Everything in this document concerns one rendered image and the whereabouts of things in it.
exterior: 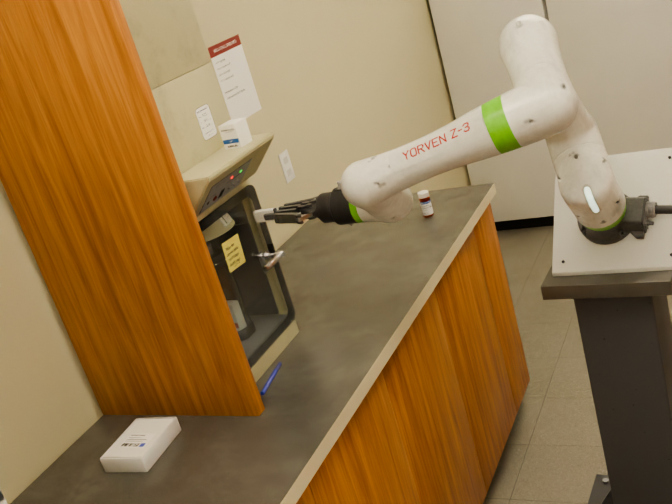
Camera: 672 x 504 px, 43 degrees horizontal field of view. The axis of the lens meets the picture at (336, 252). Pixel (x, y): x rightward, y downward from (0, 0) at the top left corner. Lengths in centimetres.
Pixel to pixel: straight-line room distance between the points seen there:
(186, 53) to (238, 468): 97
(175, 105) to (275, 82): 128
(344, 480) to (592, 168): 94
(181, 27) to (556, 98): 89
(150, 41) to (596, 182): 108
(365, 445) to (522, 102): 91
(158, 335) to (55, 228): 35
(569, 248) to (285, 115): 138
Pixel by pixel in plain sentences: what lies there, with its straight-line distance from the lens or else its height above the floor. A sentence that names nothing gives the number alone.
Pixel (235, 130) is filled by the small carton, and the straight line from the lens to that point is 206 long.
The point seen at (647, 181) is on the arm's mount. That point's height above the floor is 112.
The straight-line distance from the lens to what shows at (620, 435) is 256.
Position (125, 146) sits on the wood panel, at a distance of 187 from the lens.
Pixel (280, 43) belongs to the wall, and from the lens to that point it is 336.
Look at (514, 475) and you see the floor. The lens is 319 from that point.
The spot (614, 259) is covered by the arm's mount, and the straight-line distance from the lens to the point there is 228.
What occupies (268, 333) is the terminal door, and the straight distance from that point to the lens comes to 222.
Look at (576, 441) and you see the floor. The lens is 329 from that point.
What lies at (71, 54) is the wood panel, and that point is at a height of 184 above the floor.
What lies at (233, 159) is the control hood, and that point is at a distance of 198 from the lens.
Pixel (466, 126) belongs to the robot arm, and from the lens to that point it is 179.
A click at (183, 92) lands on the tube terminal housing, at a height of 167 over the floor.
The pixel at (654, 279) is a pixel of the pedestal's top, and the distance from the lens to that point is 222.
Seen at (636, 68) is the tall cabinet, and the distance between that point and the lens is 474.
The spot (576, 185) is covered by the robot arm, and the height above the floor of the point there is 122.
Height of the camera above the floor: 193
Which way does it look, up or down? 20 degrees down
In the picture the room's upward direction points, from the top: 17 degrees counter-clockwise
